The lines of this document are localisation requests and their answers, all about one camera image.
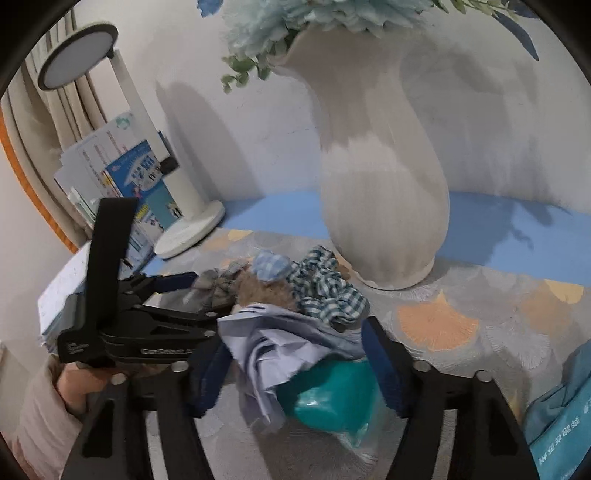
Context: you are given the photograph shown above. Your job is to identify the person's left hand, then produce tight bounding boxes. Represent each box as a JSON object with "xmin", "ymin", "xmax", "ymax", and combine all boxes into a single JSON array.
[{"xmin": 54, "ymin": 364, "xmax": 125, "ymax": 414}]

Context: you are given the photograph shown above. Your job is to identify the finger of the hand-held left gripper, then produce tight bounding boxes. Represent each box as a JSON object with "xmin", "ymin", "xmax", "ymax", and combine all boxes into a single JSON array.
[
  {"xmin": 139, "ymin": 305, "xmax": 220, "ymax": 337},
  {"xmin": 122, "ymin": 271, "xmax": 199, "ymax": 296}
]

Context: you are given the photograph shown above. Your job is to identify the teal gingham scrunchie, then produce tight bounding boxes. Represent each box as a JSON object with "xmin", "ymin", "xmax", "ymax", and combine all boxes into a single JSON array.
[{"xmin": 288, "ymin": 246, "xmax": 370, "ymax": 330}]

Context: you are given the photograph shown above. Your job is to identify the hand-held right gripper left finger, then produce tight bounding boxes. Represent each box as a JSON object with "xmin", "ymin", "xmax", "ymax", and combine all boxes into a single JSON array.
[{"xmin": 60, "ymin": 342, "xmax": 234, "ymax": 480}]

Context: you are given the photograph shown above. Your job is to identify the white ribbed ceramic vase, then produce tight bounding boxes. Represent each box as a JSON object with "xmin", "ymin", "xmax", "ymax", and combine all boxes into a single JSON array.
[{"xmin": 272, "ymin": 21, "xmax": 451, "ymax": 291}]

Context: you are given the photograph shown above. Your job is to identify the teal drawstring pouch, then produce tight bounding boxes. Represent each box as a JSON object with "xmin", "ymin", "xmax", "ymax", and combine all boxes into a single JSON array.
[{"xmin": 522, "ymin": 344, "xmax": 591, "ymax": 480}]

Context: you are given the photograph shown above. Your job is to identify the teal plastic bag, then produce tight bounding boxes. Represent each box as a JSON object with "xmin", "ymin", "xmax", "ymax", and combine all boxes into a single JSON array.
[{"xmin": 277, "ymin": 355, "xmax": 393, "ymax": 450}]

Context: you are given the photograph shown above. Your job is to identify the brown plush toy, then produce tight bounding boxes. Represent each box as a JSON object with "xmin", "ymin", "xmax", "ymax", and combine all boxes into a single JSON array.
[{"xmin": 231, "ymin": 250, "xmax": 315, "ymax": 317}]

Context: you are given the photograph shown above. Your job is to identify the row of books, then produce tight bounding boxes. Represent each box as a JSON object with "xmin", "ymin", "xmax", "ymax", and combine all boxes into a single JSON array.
[{"xmin": 53, "ymin": 112, "xmax": 185, "ymax": 268}]

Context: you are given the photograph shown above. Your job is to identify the grey plaid bow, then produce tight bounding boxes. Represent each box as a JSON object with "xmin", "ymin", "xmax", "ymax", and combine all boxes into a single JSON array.
[{"xmin": 191, "ymin": 261, "xmax": 252, "ymax": 312}]

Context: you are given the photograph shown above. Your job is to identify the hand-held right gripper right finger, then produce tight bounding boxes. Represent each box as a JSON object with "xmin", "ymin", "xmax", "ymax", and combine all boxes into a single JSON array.
[{"xmin": 360, "ymin": 316, "xmax": 541, "ymax": 480}]

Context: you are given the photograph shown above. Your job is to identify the blue artificial flowers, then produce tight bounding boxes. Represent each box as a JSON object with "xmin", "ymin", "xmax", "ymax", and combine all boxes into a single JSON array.
[{"xmin": 198, "ymin": 0, "xmax": 541, "ymax": 93}]

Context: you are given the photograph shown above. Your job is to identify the beige curtain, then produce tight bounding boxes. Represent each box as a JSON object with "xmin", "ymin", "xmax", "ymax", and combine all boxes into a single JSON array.
[{"xmin": 0, "ymin": 9, "xmax": 100, "ymax": 252}]

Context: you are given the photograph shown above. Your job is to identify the white desk lamp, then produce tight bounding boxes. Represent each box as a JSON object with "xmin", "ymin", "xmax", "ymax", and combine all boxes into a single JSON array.
[{"xmin": 38, "ymin": 24, "xmax": 227, "ymax": 260}]

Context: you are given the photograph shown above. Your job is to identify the lilac cloth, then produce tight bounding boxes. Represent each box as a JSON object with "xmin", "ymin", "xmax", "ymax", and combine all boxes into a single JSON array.
[{"xmin": 217, "ymin": 302, "xmax": 368, "ymax": 435}]

